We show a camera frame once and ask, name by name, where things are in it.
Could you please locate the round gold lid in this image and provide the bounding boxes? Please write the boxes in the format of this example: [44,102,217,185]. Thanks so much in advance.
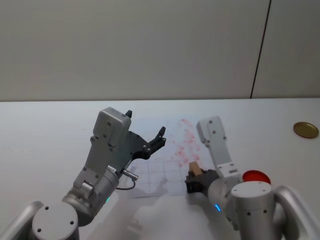
[292,121,320,139]

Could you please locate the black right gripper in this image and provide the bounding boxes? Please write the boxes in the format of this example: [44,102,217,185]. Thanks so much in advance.
[184,168,221,195]

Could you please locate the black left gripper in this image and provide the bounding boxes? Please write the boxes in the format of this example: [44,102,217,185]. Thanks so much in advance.
[115,109,168,174]

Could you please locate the round red ink pad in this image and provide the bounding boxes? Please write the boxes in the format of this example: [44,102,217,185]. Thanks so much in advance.
[242,170,272,186]

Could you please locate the thin dark cable silver plug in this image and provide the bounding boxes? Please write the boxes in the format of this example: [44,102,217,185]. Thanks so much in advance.
[115,169,140,191]

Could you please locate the small wooden stamp block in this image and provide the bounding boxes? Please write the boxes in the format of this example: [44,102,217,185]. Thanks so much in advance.
[188,161,203,177]

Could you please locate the white paper sheet red marks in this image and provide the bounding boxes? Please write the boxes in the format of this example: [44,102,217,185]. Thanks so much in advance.
[129,116,216,199]

